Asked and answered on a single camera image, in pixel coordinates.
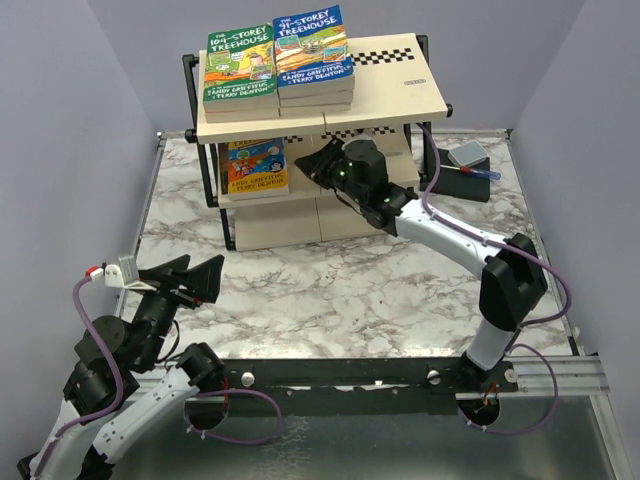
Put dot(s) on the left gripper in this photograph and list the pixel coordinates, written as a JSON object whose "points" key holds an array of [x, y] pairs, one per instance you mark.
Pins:
{"points": [[202, 280]]}

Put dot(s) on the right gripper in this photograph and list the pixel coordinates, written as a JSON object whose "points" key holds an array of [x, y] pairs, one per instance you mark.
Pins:
{"points": [[316, 166]]}

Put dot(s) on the yellow 130-Storey Treehouse book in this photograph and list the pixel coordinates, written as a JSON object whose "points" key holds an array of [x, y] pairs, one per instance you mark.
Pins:
{"points": [[256, 169]]}

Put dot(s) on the purple 117-Storey Treehouse book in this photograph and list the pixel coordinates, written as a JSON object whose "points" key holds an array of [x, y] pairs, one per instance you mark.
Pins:
{"points": [[310, 110]]}

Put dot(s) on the lilac Treehouse book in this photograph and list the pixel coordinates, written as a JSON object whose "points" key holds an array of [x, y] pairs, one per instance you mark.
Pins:
{"points": [[317, 100]]}

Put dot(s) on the blue 91-Storey Treehouse book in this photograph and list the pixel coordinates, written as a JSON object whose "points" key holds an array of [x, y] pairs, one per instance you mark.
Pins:
{"points": [[312, 54]]}

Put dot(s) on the green 104-Storey Treehouse book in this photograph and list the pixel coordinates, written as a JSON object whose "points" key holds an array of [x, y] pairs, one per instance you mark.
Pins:
{"points": [[239, 70]]}

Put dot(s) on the dark Three Days To See book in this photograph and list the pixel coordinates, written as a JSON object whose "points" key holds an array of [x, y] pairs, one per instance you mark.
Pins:
{"points": [[223, 157]]}

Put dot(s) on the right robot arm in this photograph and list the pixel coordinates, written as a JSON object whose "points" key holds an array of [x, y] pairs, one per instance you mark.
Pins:
{"points": [[509, 270]]}

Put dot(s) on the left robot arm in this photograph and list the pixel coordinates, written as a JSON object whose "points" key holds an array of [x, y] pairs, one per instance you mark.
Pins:
{"points": [[96, 424]]}

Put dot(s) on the beige three-tier shelf rack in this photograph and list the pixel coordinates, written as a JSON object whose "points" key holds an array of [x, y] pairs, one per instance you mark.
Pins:
{"points": [[394, 89]]}

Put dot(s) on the black box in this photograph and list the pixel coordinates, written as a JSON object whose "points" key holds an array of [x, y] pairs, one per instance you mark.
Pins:
{"points": [[453, 183]]}

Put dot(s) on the grey small case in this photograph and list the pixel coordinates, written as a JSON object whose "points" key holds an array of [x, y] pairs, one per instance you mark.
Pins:
{"points": [[469, 154]]}

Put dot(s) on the red blue screwdriver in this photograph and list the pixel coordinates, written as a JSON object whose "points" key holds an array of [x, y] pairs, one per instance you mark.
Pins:
{"points": [[479, 173]]}

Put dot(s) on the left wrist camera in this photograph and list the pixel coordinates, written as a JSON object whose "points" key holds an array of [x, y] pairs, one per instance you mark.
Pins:
{"points": [[121, 272]]}

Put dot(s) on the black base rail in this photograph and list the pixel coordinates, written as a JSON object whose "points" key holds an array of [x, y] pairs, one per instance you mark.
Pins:
{"points": [[346, 387]]}

